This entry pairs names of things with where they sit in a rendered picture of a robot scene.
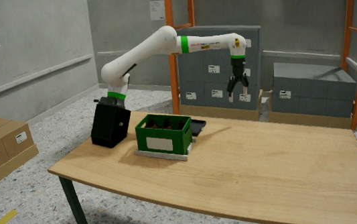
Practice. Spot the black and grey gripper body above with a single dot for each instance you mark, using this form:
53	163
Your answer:
237	72

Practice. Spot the green bottle crate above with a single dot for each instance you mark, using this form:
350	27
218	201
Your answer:
165	140

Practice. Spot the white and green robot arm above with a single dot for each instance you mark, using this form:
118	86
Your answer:
164	39

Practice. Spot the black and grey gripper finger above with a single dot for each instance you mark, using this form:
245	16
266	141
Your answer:
245	83
231	86

